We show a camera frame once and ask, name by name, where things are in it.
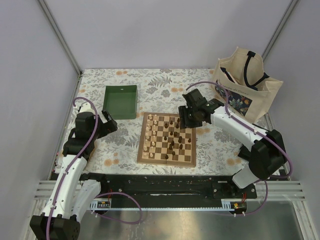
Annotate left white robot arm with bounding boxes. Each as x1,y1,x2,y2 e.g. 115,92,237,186
29,101,118,240

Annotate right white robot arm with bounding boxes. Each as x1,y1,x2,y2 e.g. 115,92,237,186
178,89,287,198

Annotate wooden chess board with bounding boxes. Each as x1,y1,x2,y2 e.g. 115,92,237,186
137,112,197,168

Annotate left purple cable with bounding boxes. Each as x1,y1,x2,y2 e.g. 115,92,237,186
46,97,143,240

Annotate floral patterned table mat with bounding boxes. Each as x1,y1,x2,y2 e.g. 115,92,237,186
76,69,247,175

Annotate purple cable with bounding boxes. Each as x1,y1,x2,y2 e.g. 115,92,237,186
186,81,294,217
46,97,143,240

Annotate beige floral tote bag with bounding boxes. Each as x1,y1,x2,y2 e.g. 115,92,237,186
212,47,283,123

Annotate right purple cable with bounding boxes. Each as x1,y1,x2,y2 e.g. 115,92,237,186
186,81,294,217

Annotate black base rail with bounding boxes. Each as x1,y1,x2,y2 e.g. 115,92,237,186
76,173,257,211

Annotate green rectangular tray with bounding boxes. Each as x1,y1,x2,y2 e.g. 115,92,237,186
101,85,138,120

